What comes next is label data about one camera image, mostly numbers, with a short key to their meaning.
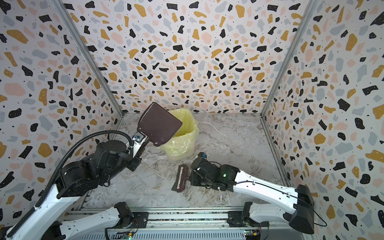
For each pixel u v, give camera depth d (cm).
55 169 37
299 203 40
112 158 41
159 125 62
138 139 50
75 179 37
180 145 77
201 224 73
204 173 54
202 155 68
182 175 81
